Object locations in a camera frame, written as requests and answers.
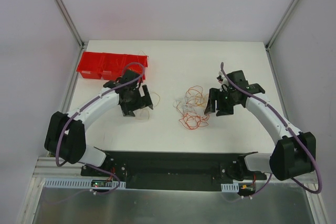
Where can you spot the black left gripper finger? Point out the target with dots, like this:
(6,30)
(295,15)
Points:
(146,99)
(128,113)

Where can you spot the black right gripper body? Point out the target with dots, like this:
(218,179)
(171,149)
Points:
(220,102)

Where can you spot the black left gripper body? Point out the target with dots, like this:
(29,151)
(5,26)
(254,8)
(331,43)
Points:
(138,102)

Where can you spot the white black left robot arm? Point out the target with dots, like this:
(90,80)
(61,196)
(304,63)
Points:
(66,134)

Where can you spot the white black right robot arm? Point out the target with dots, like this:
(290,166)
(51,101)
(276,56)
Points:
(294,150)

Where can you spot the red plastic bin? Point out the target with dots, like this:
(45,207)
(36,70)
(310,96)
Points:
(106,66)

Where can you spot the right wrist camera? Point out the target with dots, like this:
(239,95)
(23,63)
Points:
(221,78)

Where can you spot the white slotted cable duct right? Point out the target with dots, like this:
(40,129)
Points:
(230,188)

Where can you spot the white slotted cable duct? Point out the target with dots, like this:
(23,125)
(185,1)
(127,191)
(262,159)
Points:
(230,188)
(71,183)

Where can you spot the aluminium front rail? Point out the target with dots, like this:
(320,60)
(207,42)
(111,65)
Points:
(46,167)

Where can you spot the white slotted cable duct left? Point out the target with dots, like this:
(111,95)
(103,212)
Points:
(71,183)

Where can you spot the aluminium frame post right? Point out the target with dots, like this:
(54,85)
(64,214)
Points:
(285,17)

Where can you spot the aluminium frame post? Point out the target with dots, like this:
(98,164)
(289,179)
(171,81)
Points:
(285,17)
(69,22)

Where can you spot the aluminium frame post left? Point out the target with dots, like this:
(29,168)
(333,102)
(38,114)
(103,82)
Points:
(69,22)

